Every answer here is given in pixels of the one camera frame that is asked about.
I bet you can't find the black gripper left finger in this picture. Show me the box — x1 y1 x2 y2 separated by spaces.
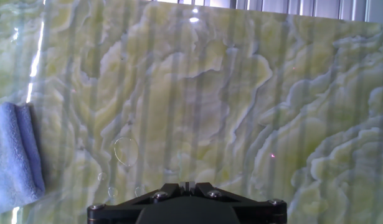
87 182 188 224

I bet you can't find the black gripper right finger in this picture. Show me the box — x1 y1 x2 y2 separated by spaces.
187 182 288 224

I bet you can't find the purple microfibre cloth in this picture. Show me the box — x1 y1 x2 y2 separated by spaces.
0 101 46 215

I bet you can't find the green marble pattern sheet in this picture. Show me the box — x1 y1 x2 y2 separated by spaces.
0 0 383 224

